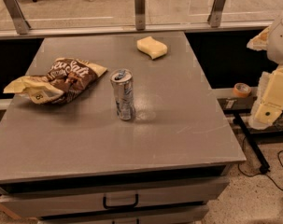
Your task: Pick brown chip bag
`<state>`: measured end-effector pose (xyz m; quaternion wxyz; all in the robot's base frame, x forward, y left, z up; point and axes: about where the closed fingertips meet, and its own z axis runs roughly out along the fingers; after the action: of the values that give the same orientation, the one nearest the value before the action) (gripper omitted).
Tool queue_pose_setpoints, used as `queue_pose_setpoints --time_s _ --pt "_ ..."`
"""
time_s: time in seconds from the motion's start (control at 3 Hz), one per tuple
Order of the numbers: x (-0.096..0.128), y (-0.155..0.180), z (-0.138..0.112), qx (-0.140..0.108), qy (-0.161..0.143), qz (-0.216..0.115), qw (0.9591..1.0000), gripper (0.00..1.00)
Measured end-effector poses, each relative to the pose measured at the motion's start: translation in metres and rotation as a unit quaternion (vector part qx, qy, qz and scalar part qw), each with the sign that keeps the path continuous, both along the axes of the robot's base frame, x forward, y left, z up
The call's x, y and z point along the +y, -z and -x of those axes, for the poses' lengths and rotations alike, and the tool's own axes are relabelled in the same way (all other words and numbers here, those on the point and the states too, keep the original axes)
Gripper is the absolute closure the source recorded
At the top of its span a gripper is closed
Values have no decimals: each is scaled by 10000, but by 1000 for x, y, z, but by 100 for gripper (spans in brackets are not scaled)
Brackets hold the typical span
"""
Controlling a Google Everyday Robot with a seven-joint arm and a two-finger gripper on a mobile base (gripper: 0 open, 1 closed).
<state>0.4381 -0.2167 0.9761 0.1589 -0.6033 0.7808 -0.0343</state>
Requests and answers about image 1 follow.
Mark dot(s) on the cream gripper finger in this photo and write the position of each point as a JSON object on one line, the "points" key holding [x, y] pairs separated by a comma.
{"points": [[260, 41], [269, 103]]}

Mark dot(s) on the brown sea salt chip bag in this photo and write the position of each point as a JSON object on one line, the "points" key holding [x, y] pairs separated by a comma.
{"points": [[64, 82]]}

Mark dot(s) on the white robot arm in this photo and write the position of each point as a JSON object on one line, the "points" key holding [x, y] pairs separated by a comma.
{"points": [[274, 50]]}

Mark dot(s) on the roll of orange tape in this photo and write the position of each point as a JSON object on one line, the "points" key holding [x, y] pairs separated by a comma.
{"points": [[242, 90]]}

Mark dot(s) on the black metal stand leg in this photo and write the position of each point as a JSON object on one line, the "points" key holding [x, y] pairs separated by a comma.
{"points": [[265, 167]]}

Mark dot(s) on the yellow sponge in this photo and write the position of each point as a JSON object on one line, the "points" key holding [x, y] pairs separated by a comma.
{"points": [[152, 47]]}

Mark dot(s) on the silver drink can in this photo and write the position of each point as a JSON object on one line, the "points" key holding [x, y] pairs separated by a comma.
{"points": [[122, 84]]}

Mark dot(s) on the grey lower drawer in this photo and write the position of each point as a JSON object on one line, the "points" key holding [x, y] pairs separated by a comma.
{"points": [[171, 215]]}

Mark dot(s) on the right metal railing bracket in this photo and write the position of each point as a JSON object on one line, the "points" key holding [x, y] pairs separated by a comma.
{"points": [[214, 19]]}

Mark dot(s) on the metal railing bracket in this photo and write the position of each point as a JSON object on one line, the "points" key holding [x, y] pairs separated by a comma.
{"points": [[140, 17], [22, 27], [214, 19]]}

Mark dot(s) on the middle metal railing bracket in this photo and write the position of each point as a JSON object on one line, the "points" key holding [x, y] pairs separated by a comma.
{"points": [[140, 17]]}

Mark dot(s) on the black drawer handle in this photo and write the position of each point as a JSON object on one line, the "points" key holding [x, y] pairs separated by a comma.
{"points": [[120, 201]]}

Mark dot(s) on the metal window rail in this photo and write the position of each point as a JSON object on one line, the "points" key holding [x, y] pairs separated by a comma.
{"points": [[153, 28]]}

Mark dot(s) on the left metal railing bracket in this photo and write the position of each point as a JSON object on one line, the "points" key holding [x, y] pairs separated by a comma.
{"points": [[22, 27]]}

